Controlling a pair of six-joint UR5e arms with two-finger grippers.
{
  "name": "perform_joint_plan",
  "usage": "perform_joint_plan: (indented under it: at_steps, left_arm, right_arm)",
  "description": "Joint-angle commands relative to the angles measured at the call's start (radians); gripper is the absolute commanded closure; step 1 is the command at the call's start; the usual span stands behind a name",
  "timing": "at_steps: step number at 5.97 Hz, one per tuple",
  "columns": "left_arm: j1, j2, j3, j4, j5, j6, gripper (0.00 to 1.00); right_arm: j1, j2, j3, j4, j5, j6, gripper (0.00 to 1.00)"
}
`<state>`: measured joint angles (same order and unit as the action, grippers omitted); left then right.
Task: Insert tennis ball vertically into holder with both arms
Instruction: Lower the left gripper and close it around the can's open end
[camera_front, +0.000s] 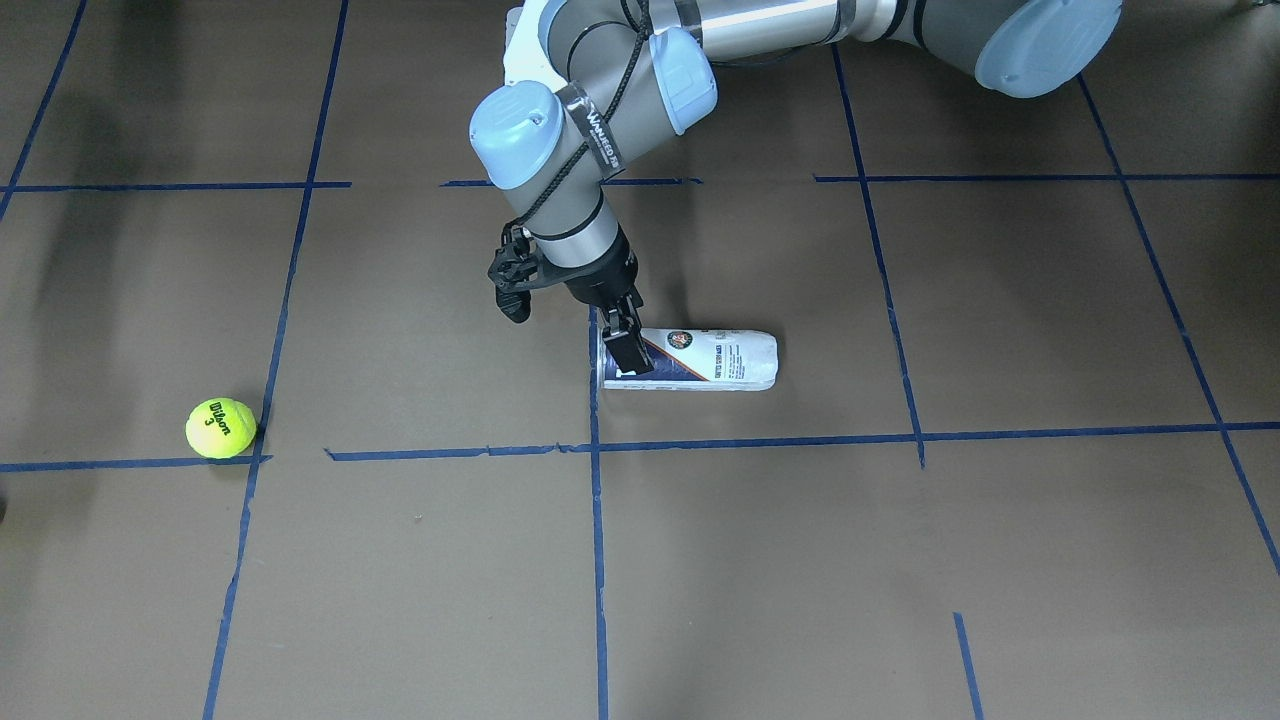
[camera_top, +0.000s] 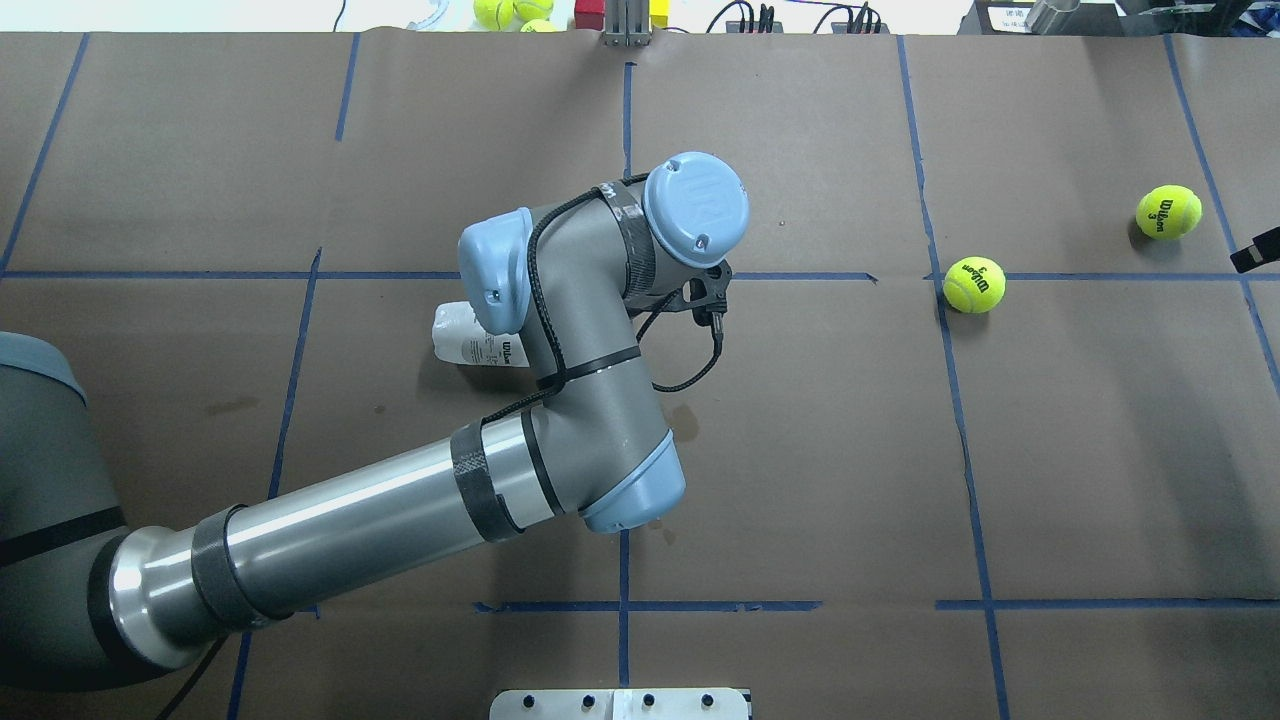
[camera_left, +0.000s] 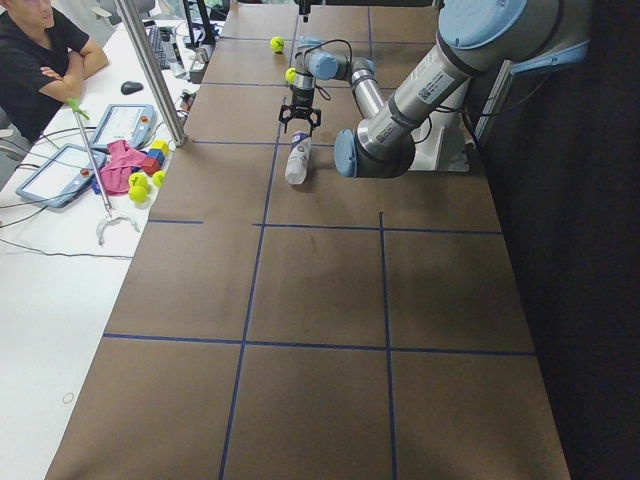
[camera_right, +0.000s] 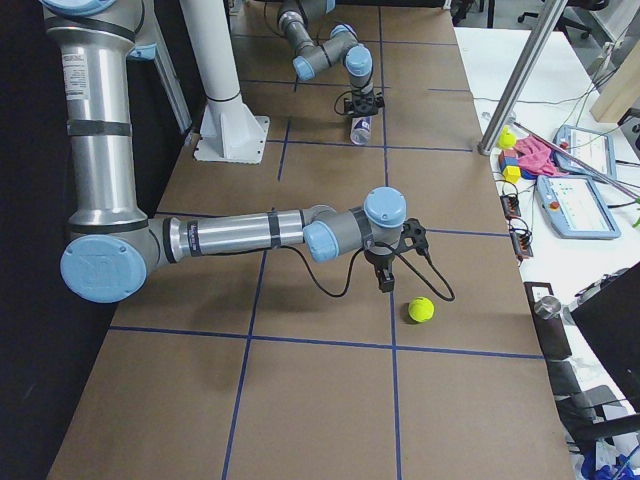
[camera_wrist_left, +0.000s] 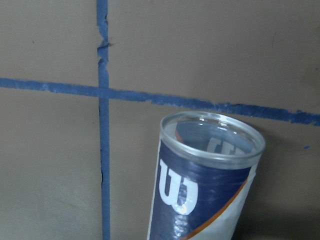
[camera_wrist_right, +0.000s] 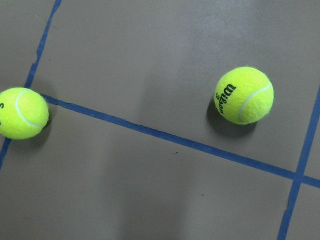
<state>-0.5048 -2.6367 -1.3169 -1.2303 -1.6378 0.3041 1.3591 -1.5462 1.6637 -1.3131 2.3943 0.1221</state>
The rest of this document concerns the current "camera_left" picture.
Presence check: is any spare tennis ball three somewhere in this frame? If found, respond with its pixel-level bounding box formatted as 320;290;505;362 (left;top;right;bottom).
152;170;166;188

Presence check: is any far teach pendant tablet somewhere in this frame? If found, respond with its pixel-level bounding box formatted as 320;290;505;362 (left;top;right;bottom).
90;104;156;151

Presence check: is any spare tennis ball two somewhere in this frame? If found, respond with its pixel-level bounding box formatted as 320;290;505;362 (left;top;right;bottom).
128;185;149;203

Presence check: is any white camera mast with base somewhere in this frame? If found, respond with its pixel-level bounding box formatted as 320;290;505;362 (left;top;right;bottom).
410;112;470;173

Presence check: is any near teach pendant tablet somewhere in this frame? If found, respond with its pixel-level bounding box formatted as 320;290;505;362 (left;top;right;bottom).
15;144;94;208

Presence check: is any yellow tennis ball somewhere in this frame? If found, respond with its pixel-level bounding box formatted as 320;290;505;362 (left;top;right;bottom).
285;67;297;85
269;36;285;53

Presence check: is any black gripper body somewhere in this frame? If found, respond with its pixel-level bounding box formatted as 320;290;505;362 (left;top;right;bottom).
291;87;315;115

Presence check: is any aluminium frame post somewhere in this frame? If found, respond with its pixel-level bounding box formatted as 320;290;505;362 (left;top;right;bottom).
114;0;187;148

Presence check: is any reacher grabber stick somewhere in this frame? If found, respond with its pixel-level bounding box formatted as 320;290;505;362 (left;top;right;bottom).
67;97;140;246

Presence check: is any pink cloth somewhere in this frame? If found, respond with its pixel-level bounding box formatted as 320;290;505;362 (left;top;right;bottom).
100;139;146;195

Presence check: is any yellow cube block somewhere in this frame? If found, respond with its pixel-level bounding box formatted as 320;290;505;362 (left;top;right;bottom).
148;139;170;157

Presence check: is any white tennis ball can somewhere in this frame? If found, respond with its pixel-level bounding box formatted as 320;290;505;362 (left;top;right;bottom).
285;131;312;185

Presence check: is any blue cube block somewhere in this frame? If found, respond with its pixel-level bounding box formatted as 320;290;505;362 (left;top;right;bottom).
147;148;166;168

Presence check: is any black keyboard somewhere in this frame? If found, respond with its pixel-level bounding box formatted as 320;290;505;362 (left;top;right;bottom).
147;26;170;70

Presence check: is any seated person in black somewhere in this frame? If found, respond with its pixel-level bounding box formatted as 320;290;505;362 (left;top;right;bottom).
1;1;109;143

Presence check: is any teach pendant tablet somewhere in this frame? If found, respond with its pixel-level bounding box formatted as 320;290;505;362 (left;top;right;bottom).
90;104;156;151
15;144;94;208

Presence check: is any red cube block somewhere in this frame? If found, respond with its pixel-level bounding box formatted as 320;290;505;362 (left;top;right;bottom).
139;156;163;176

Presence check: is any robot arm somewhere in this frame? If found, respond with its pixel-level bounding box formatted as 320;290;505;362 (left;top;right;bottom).
278;1;593;178

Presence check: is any black computer mouse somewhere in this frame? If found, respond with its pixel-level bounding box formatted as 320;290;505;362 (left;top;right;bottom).
120;81;144;96

